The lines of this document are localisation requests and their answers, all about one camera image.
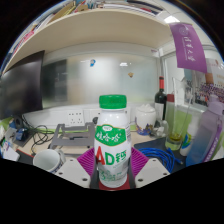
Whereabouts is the black white checkered mug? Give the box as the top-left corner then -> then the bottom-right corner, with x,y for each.
32,148 -> 66,174

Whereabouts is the purple hanging banner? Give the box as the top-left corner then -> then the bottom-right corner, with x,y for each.
169,22 -> 208,74

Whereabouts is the group photo poster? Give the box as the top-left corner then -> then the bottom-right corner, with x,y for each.
194,58 -> 224,108

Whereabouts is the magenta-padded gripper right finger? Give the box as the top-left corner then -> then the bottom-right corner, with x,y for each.
128,147 -> 171,188

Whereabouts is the grey metal laptop stand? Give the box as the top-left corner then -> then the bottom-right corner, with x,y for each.
47,121 -> 97,158

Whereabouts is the dark wine bottle red cap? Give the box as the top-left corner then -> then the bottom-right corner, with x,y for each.
154,76 -> 168,123

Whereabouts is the beige shelf with books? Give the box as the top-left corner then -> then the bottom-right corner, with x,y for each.
1,0 -> 174,73

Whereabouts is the black cable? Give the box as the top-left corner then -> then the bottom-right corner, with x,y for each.
21,114 -> 56,155

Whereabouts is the clear glass with yellow liquid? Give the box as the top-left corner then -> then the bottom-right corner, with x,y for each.
164,77 -> 195,152

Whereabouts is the flat round red coaster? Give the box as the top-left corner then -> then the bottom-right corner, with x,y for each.
98,178 -> 132,192

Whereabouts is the white drink bottle green cap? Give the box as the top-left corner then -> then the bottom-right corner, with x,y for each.
93,94 -> 132,189

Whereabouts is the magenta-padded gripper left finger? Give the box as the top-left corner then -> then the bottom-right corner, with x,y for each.
54,147 -> 98,188

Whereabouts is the black computer monitor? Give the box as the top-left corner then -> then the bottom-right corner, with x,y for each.
0,50 -> 45,121

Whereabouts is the coiled blue cable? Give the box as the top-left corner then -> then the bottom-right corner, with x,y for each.
138,147 -> 184,174

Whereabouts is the white ceramic jar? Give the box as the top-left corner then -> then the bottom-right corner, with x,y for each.
134,103 -> 158,136

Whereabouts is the black desk mat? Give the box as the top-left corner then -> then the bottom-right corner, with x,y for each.
16,136 -> 188,168

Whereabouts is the white wall socket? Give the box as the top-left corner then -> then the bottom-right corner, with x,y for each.
67,110 -> 85,126

